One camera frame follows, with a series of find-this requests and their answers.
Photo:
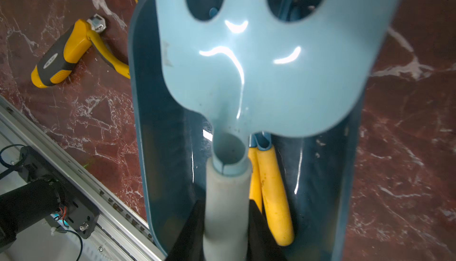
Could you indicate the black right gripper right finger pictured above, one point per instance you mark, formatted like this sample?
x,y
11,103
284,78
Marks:
x,y
261,243

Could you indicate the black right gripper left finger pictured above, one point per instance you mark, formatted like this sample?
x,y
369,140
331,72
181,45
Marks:
x,y
189,245

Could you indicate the blue rake yellow handle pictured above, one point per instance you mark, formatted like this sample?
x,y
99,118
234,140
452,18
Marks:
x,y
273,192

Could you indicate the light blue fork white handle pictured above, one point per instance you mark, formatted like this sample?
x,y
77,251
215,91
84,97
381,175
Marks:
x,y
246,71

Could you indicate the teal plastic storage box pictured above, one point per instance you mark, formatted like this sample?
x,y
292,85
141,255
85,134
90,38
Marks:
x,y
317,171

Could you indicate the yellow black pliers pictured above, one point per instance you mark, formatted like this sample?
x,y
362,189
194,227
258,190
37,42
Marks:
x,y
63,56

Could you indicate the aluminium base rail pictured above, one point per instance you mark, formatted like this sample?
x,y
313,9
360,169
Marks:
x,y
120,234

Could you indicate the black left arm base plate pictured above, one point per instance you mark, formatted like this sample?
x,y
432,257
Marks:
x,y
46,195

